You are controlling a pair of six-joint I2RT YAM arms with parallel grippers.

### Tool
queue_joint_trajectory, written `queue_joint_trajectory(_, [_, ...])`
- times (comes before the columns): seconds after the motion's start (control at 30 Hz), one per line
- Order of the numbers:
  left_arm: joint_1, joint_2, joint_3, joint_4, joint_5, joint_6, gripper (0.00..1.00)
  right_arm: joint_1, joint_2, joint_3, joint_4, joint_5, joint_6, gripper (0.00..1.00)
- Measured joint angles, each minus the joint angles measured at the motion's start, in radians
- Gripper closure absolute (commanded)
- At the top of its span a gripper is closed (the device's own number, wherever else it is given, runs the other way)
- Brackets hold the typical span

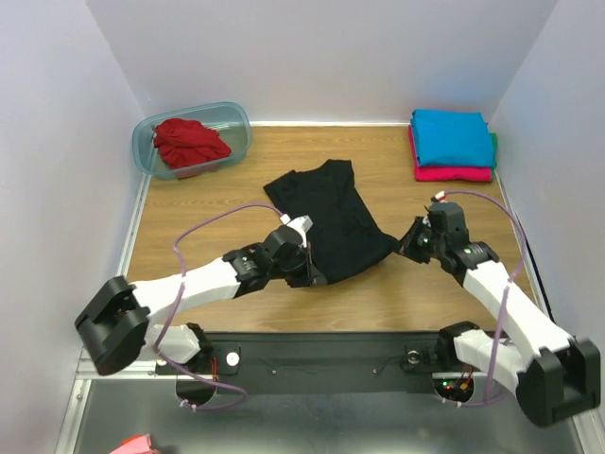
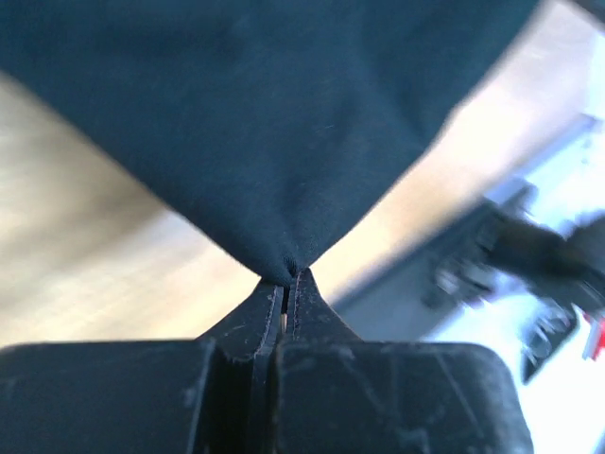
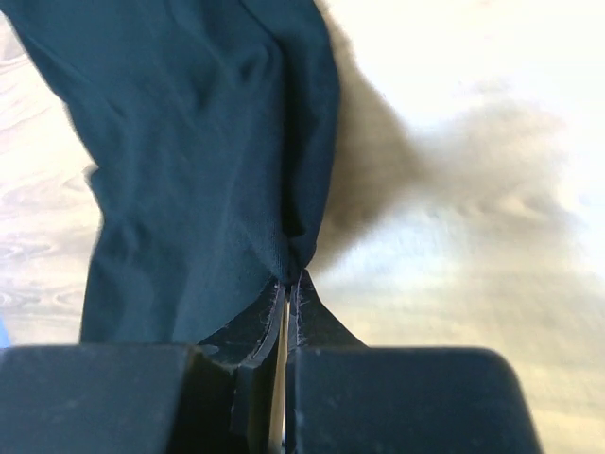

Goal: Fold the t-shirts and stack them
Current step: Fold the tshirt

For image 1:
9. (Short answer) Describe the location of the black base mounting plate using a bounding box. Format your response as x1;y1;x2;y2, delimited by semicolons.
174;332;467;398

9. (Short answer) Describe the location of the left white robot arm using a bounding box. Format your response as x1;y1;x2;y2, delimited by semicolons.
75;216;326;376

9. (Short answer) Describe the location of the red t shirt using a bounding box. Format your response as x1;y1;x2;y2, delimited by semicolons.
153;117;232;170

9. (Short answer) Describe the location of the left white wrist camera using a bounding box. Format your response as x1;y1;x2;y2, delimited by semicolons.
287;215;313;235

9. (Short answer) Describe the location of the folded green t shirt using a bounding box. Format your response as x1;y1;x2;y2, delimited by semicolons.
490;132;498;172

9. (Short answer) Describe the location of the folded pink t shirt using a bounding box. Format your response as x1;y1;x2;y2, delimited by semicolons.
407;126;493;183

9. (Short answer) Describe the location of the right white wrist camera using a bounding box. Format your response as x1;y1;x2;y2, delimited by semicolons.
430;191;447;204

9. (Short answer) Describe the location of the black t shirt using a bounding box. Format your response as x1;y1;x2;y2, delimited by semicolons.
264;159;398;285

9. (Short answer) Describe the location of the pink cloth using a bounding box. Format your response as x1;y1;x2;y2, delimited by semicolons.
111;434;156;454

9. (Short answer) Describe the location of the clear blue plastic bin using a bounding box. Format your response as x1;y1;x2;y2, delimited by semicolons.
131;102;251;180

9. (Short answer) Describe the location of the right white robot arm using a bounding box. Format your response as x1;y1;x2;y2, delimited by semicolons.
399;194;601;428

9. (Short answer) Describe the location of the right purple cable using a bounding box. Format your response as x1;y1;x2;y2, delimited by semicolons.
432;189;527;409

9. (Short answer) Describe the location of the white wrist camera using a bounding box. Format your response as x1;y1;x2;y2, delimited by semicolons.
430;191;447;204
287;215;313;235

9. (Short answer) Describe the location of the folded blue t shirt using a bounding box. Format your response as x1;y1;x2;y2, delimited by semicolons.
410;109;495;168

